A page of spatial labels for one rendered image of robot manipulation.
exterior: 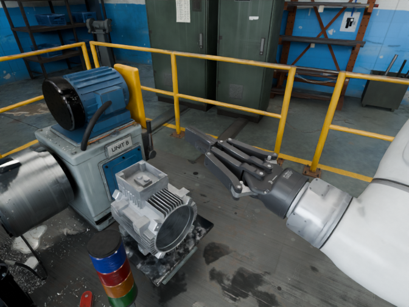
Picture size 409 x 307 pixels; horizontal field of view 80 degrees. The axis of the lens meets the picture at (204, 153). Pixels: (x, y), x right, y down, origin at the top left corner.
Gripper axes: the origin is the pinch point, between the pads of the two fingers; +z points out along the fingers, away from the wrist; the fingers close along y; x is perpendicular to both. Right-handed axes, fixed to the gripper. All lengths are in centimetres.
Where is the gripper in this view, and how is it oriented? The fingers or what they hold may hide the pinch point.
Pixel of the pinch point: (200, 140)
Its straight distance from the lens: 46.9
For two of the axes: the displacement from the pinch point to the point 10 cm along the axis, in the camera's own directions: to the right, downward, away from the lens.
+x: -1.0, 7.7, 6.4
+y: -6.6, 4.3, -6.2
